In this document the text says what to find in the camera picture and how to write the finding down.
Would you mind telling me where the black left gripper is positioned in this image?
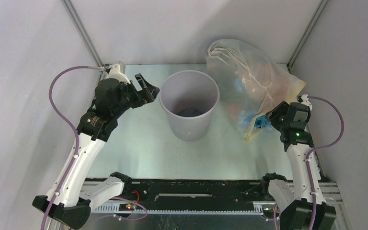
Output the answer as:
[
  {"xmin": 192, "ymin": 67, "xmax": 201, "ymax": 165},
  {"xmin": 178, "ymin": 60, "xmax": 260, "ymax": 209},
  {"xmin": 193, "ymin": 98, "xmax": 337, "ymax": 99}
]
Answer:
[{"xmin": 112, "ymin": 74, "xmax": 160, "ymax": 118}]

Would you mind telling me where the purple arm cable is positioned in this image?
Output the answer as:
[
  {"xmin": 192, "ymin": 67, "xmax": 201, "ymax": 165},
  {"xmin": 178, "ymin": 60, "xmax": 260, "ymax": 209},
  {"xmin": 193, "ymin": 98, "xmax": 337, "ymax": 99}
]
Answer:
[
  {"xmin": 40, "ymin": 66, "xmax": 148, "ymax": 230},
  {"xmin": 273, "ymin": 96, "xmax": 345, "ymax": 230}
]

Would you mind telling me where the left aluminium corner post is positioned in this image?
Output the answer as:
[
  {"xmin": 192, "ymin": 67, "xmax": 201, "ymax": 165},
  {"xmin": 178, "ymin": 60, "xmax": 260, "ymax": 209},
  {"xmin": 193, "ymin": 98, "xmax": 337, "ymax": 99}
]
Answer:
[{"xmin": 61, "ymin": 0, "xmax": 104, "ymax": 67}]

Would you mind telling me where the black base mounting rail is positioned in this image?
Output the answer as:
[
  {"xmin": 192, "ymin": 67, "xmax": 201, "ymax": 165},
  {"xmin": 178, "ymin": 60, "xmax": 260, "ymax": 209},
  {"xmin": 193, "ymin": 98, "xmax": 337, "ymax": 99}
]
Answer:
[{"xmin": 120, "ymin": 179, "xmax": 275, "ymax": 214}]

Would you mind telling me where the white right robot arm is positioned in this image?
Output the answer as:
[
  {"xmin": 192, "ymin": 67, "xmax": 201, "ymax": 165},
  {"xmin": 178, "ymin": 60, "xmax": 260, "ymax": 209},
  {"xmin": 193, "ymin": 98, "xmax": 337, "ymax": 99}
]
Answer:
[{"xmin": 259, "ymin": 101, "xmax": 336, "ymax": 230}]

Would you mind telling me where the right aluminium corner post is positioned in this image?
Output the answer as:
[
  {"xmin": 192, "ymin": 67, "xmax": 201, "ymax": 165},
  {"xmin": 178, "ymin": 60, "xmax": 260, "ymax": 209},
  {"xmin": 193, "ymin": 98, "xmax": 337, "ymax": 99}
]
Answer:
[{"xmin": 287, "ymin": 0, "xmax": 329, "ymax": 73}]

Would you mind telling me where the aluminium corner post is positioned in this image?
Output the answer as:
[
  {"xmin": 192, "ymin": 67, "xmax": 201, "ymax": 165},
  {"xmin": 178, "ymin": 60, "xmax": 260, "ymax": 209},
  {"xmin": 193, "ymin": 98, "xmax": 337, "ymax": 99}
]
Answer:
[
  {"xmin": 287, "ymin": 0, "xmax": 329, "ymax": 73},
  {"xmin": 61, "ymin": 0, "xmax": 104, "ymax": 67}
]

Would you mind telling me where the grey slotted cable duct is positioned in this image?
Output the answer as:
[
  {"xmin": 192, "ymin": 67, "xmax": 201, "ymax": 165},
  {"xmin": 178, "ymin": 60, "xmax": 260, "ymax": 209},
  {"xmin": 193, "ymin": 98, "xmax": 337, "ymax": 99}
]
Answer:
[{"xmin": 90, "ymin": 203, "xmax": 267, "ymax": 216}]

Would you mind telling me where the large translucent plastic bag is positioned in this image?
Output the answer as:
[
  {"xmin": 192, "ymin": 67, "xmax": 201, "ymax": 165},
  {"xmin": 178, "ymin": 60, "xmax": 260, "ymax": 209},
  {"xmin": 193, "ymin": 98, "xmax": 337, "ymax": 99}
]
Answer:
[{"xmin": 206, "ymin": 39, "xmax": 306, "ymax": 141}]

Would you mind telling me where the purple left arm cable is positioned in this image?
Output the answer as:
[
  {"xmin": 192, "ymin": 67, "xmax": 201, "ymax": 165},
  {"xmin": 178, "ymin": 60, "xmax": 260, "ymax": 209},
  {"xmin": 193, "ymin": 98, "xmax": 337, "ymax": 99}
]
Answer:
[{"xmin": 40, "ymin": 66, "xmax": 148, "ymax": 230}]

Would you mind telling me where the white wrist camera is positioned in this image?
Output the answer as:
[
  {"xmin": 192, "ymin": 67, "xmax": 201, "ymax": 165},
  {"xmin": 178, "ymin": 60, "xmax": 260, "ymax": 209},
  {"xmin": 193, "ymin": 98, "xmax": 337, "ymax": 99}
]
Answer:
[
  {"xmin": 297, "ymin": 94, "xmax": 313, "ymax": 111},
  {"xmin": 106, "ymin": 61, "xmax": 131, "ymax": 84}
]

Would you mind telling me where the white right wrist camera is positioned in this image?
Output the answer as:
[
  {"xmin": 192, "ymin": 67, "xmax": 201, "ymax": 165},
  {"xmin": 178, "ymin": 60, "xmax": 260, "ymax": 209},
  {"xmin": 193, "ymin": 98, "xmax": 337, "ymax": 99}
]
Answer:
[{"xmin": 297, "ymin": 94, "xmax": 313, "ymax": 111}]

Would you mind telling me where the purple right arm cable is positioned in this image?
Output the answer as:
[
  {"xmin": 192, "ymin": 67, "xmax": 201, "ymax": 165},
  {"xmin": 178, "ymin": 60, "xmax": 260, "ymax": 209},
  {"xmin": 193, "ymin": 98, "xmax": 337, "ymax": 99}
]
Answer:
[{"xmin": 273, "ymin": 96, "xmax": 345, "ymax": 230}]

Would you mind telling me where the white plastic trash bin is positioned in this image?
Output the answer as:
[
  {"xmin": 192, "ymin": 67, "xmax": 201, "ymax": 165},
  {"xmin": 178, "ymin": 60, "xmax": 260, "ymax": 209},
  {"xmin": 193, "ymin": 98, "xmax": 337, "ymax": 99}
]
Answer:
[{"xmin": 159, "ymin": 70, "xmax": 220, "ymax": 141}]

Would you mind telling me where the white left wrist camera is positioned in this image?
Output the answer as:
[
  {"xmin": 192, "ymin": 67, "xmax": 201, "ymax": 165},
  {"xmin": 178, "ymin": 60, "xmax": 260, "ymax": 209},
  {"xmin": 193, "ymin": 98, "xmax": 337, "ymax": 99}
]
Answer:
[{"xmin": 106, "ymin": 61, "xmax": 131, "ymax": 84}]

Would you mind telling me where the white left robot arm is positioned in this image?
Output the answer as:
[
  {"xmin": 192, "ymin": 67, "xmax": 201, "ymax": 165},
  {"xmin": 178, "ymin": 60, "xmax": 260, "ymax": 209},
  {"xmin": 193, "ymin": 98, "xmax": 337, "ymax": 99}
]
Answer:
[{"xmin": 32, "ymin": 74, "xmax": 160, "ymax": 230}]

